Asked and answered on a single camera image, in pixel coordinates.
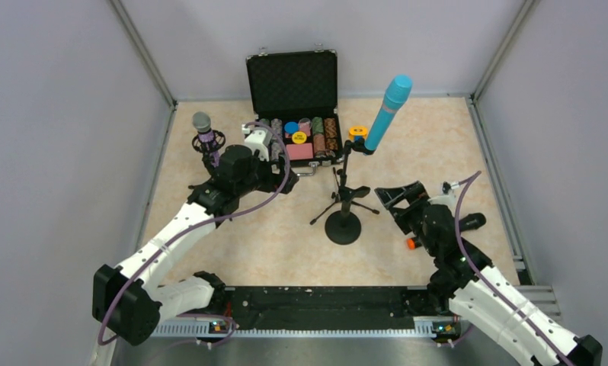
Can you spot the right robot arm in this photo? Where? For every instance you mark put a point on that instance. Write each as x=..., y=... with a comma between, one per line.
x=470, y=286

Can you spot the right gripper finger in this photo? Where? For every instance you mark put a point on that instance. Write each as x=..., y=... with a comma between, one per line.
x=415, y=190
x=390, y=197

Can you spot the black shock mount tripod stand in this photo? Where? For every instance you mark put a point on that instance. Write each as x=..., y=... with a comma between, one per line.
x=216, y=180

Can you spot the yellow and blue toy block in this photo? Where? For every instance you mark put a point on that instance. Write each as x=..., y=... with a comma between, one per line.
x=357, y=133

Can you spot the blue microphone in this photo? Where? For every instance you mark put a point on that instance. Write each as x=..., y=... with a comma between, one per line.
x=396, y=95

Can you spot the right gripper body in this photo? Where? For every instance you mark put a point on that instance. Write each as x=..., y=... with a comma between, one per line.
x=411, y=212

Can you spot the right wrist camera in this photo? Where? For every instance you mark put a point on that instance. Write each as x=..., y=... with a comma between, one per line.
x=447, y=195

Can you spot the black poker chip case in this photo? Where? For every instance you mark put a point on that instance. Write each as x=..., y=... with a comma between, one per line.
x=297, y=85

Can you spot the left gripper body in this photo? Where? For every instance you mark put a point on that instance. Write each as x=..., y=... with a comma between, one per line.
x=274, y=178

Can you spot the black round base stand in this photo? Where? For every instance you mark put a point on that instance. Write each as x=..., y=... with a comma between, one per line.
x=344, y=227

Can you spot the purple glitter microphone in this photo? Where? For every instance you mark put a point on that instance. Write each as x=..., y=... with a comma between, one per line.
x=208, y=141

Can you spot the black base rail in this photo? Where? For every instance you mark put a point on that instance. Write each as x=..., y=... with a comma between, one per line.
x=207, y=308

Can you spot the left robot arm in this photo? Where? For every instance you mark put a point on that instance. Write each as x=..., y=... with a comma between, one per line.
x=183, y=237

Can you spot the black tripod stand with clip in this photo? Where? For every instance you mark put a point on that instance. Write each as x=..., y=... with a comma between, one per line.
x=341, y=177

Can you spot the black microphone orange tip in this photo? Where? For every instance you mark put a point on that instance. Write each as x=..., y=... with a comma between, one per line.
x=470, y=222

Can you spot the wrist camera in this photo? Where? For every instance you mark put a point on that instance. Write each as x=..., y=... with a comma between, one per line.
x=258, y=139
x=447, y=195

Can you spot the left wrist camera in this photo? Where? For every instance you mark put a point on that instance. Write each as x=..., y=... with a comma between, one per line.
x=258, y=139

